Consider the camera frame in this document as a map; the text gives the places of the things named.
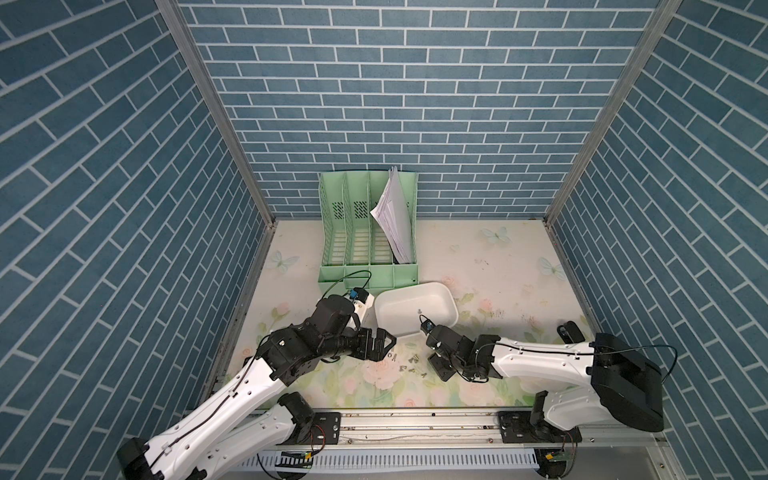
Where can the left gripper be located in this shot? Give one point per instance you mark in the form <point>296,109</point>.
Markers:
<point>365,352</point>

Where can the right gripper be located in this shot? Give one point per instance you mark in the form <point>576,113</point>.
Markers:
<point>434,363</point>

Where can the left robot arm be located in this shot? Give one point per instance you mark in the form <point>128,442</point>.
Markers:
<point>253,411</point>

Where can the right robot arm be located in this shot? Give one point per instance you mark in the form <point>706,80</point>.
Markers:
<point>603,379</point>

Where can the white plastic storage box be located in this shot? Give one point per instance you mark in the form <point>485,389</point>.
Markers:
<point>396,310</point>

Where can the green plastic file organizer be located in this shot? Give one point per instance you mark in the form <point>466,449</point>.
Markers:
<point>356,251</point>

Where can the white paper stack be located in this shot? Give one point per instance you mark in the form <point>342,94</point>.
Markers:
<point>392,215</point>

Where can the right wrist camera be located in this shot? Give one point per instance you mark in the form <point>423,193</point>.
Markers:
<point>427,326</point>

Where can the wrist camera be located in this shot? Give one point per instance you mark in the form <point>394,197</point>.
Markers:
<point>363,303</point>
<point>427,326</point>

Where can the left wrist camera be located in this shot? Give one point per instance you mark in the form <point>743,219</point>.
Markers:
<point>363,303</point>

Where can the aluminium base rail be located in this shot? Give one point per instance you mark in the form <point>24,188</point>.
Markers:
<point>414,429</point>

